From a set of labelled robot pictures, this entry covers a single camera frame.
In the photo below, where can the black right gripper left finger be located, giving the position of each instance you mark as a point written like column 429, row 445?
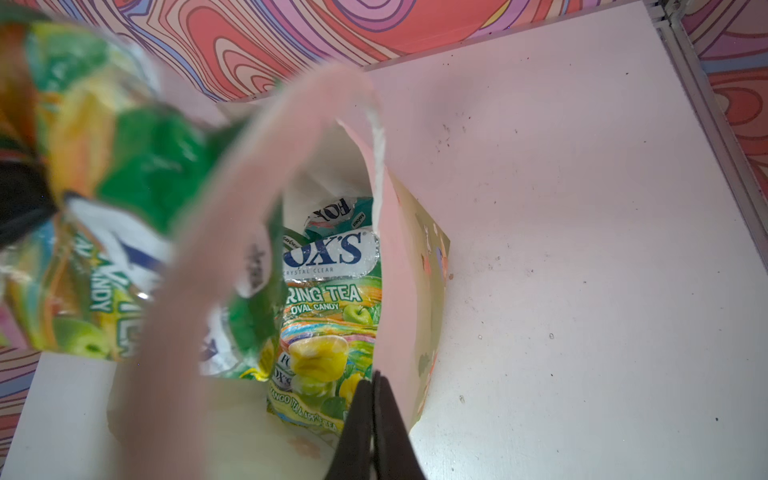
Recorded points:
column 352, row 459

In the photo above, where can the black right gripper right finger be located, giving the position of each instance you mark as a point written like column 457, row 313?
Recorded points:
column 393, row 454

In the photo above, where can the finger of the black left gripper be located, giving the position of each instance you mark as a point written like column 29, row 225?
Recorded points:
column 26, row 201

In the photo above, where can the green yellow Fox's bag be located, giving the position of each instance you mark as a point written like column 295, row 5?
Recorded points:
column 122, row 165
column 329, row 328

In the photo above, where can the teal Fox's mint bag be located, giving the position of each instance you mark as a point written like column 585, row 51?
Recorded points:
column 338, row 216

